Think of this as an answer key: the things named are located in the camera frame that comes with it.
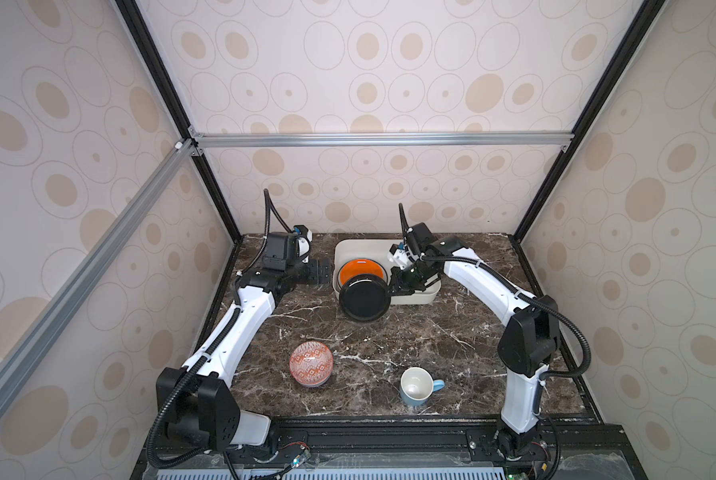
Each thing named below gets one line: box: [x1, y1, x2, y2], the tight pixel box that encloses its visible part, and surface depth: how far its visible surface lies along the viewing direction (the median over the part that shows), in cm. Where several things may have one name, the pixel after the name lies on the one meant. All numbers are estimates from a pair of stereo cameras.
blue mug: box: [399, 366, 445, 406], surface depth 78 cm
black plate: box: [338, 274, 391, 323], surface depth 85 cm
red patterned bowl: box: [289, 341, 334, 387], surface depth 85 cm
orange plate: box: [339, 258, 385, 286], surface depth 105 cm
